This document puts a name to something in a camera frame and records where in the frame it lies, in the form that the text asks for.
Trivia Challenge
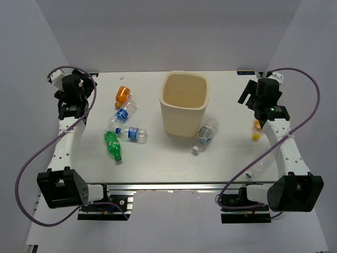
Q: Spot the small orange yellow-cap bottle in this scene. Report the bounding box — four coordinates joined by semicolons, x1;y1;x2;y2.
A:
252;120;264;142

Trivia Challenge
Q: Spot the orange plastic bottle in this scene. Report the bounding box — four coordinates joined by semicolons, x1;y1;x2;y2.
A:
114;86;131;109

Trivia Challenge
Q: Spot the clear bottle white cap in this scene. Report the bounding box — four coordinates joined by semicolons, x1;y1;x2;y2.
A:
192;118;219;155

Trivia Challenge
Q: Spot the green plastic bottle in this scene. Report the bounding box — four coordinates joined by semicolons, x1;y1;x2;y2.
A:
103;131;122;162

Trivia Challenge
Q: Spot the clear water bottle blue label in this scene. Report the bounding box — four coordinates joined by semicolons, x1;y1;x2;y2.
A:
115;126;148;144

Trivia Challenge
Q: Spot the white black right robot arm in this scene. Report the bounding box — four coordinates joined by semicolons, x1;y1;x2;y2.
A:
237;78;324;212

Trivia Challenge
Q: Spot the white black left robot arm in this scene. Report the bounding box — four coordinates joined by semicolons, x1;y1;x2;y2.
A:
37;69;111;210

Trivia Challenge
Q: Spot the beige plastic bin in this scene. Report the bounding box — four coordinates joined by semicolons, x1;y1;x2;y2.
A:
159;71;210;137

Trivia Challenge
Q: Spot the blue sticker right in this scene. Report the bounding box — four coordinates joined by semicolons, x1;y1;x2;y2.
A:
237;71;255;75

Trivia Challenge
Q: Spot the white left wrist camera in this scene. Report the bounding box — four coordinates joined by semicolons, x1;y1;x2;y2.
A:
47;69;66;90

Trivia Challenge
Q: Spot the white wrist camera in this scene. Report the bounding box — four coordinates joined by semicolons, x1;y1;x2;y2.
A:
265;71;284;85
47;69;66;90

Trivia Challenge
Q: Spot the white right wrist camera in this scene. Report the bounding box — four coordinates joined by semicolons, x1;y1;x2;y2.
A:
265;71;284;85

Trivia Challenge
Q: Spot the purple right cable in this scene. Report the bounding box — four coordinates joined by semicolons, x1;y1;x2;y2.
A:
216;67;321;221

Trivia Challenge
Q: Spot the aluminium rail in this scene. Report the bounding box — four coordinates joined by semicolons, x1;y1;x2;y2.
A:
105;183;274;192

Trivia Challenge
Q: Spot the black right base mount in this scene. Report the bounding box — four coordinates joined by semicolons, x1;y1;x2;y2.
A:
220;187;271;224

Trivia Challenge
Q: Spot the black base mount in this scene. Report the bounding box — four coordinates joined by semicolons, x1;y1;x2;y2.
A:
77;184;136;221
220;187;271;224

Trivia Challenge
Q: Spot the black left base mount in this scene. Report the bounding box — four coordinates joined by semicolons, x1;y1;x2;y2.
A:
77;184;136;221

